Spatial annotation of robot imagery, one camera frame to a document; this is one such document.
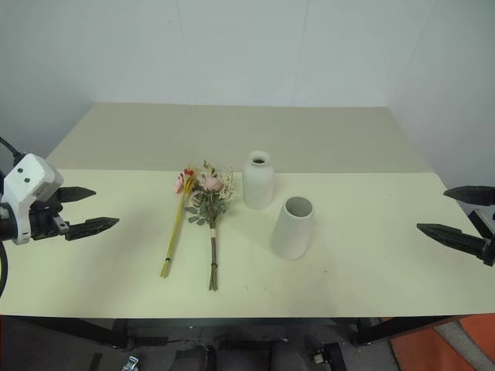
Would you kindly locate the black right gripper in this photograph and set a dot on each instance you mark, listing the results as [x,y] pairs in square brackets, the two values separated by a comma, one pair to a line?
[485,224]

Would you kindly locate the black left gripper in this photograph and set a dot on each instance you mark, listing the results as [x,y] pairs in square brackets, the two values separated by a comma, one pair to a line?
[43,224]

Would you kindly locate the white tapered ceramic vase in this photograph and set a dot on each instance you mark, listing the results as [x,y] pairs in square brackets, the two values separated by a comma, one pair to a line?
[292,232]

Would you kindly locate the white bottle-shaped ceramic vase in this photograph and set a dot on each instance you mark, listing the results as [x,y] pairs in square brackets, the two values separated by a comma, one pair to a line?
[258,185]

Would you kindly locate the yellow-stemmed pink flower bunch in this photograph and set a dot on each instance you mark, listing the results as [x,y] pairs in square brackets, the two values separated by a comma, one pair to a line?
[178,220]

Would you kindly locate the green-leaved pink rose bouquet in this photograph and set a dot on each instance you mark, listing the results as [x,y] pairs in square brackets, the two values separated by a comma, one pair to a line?
[210,210]

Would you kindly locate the orange and grey floor object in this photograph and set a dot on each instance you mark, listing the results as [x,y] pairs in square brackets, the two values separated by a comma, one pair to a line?
[444,344]

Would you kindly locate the silver metal clamp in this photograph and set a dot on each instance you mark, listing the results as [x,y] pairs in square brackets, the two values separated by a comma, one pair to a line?
[130,363]

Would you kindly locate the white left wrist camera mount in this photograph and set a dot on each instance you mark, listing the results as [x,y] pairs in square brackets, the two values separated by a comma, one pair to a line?
[29,178]

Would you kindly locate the black metal table frame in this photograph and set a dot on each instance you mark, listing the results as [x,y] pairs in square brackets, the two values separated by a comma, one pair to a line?
[96,332]

